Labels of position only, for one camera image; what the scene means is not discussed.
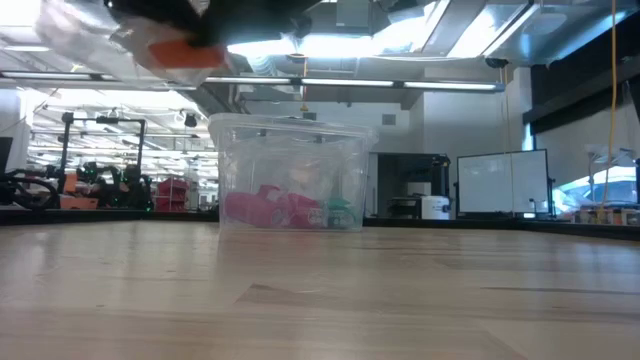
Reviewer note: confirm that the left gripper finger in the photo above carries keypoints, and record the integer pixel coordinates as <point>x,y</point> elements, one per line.
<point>210,40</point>

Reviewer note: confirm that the orange elastic bandage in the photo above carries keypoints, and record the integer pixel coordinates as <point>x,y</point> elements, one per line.
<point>185,55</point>

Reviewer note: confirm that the clear plastic zip bag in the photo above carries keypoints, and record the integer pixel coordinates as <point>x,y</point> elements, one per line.
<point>100,55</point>

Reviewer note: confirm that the clear plastic storage bin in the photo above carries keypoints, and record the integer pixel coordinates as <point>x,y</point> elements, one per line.
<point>280,150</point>

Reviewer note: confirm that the pink bandage roll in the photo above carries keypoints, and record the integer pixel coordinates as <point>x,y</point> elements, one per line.
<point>250,210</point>

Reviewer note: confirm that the long ceiling light strip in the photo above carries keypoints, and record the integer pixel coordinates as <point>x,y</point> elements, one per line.
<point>350,82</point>

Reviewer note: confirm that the red shelf rack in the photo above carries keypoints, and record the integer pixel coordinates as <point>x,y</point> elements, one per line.
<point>172,192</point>

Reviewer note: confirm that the background robot station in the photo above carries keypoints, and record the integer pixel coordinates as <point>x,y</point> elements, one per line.
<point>65,150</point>

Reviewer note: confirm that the black cabinet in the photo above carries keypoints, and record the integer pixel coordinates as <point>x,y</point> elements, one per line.
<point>400,175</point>

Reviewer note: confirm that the white board on stand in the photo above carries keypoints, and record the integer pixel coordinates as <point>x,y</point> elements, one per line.
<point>500,180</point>

